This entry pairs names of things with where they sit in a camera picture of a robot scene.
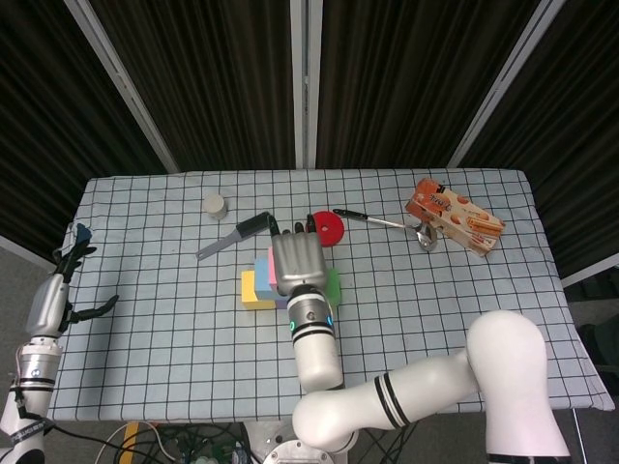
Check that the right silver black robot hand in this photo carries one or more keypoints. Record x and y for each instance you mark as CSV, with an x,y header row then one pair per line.
x,y
297,263

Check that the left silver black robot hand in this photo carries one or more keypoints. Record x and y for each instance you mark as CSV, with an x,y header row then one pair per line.
x,y
46,304

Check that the pink foam cube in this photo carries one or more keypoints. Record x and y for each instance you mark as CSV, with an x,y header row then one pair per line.
x,y
272,266

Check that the light blue foam cube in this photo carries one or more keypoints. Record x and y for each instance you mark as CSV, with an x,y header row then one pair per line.
x,y
263,280

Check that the green foam cube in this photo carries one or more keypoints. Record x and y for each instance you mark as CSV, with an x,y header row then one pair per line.
x,y
333,287

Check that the yellow foam cube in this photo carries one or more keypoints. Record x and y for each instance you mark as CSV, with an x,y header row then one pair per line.
x,y
249,292

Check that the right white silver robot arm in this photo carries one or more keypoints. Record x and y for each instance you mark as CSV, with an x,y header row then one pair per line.
x,y
416,382

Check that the purple foam cube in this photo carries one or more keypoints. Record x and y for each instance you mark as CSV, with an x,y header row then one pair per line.
x,y
280,303

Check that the red round plastic lid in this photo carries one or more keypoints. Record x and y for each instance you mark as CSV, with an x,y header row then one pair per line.
x,y
329,227

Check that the grey brush with black bristles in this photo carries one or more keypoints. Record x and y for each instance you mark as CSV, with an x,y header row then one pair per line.
x,y
249,226

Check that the dark blue cloth clip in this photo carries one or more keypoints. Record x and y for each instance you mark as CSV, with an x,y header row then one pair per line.
x,y
83,234

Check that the small white round jar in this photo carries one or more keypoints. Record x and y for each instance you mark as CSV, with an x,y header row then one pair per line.
x,y
215,207

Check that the light blue checkered tablecloth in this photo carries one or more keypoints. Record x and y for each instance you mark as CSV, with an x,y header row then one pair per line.
x,y
169,367

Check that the yellow floor tape strip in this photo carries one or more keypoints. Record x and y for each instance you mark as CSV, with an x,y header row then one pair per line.
x,y
131,435

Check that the orange biscuit carton box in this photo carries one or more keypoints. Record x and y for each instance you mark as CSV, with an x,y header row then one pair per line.
x,y
454,217

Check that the dark pleated partition panel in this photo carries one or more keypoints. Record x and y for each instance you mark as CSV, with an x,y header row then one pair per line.
x,y
43,121
406,82
213,82
580,135

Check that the white partition frame post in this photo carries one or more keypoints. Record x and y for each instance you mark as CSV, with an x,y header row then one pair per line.
x,y
503,87
306,82
126,92

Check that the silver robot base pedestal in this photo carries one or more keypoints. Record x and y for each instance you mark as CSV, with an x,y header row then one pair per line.
x,y
280,449

